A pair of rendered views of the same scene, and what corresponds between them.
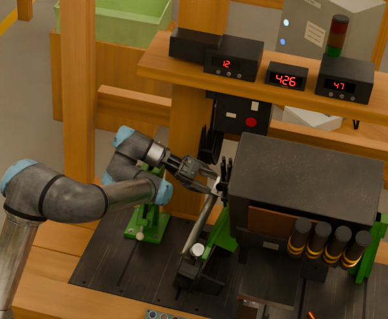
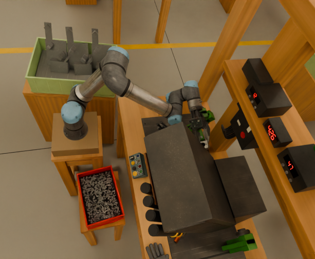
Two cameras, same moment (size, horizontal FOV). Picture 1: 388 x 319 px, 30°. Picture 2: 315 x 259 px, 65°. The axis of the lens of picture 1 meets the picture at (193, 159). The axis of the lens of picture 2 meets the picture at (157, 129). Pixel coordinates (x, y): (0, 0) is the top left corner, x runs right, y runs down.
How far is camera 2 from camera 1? 1.21 m
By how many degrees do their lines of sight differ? 40
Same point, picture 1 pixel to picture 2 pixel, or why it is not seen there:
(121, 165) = (176, 94)
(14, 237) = (96, 73)
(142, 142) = (192, 93)
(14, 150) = not seen: hidden behind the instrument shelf
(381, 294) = not seen: outside the picture
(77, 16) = (234, 19)
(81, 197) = (112, 79)
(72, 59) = (221, 40)
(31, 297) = (126, 109)
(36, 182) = (109, 58)
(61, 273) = (146, 114)
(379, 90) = not seen: outside the picture
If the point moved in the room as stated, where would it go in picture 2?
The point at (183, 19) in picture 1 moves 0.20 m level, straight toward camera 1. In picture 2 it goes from (265, 56) to (230, 65)
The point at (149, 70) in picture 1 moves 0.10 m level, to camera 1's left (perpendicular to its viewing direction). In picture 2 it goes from (226, 67) to (217, 53)
